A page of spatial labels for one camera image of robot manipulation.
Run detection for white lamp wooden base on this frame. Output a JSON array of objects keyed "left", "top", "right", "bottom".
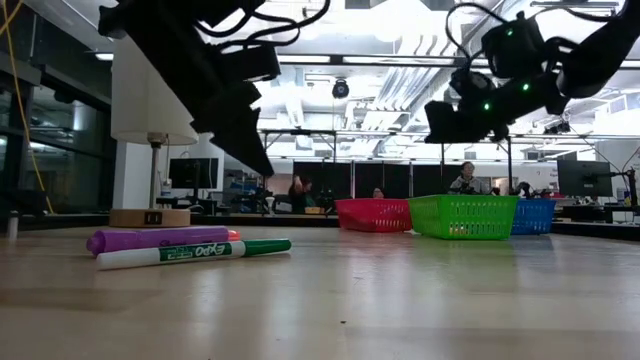
[{"left": 109, "top": 34, "right": 200, "bottom": 229}]

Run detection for purple highlighter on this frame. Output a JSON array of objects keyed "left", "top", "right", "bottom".
[{"left": 85, "top": 225, "right": 231, "bottom": 258}]

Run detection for yellow cable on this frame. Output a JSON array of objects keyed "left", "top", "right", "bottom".
[{"left": 0, "top": 0, "right": 55, "bottom": 215}]

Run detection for green plastic basket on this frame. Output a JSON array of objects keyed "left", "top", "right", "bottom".
[{"left": 407, "top": 194, "right": 520, "bottom": 241}]

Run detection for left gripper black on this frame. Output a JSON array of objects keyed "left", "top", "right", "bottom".
[{"left": 192, "top": 79, "right": 275, "bottom": 177}]

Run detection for black partition panels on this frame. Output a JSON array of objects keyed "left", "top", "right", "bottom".
[{"left": 292, "top": 160, "right": 446, "bottom": 199}]

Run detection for black background frame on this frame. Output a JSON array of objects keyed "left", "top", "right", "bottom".
[{"left": 259, "top": 128, "right": 515, "bottom": 199}]

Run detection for red plastic basket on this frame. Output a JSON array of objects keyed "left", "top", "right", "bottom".
[{"left": 334, "top": 197, "right": 414, "bottom": 234}]

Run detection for black computer monitor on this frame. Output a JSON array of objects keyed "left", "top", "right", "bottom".
[
  {"left": 168, "top": 157, "right": 220, "bottom": 191},
  {"left": 556, "top": 159, "right": 614, "bottom": 198}
]

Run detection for blue plastic basket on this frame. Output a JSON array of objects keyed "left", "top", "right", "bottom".
[{"left": 509, "top": 198, "right": 558, "bottom": 237}]

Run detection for black ceiling spotlight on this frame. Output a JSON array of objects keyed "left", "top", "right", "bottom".
[{"left": 543, "top": 120, "right": 572, "bottom": 136}]

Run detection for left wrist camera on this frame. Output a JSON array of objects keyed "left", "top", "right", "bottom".
[{"left": 219, "top": 44, "right": 282, "bottom": 84}]

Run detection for green Expo whiteboard marker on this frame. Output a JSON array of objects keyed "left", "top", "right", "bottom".
[{"left": 95, "top": 238, "right": 293, "bottom": 272}]

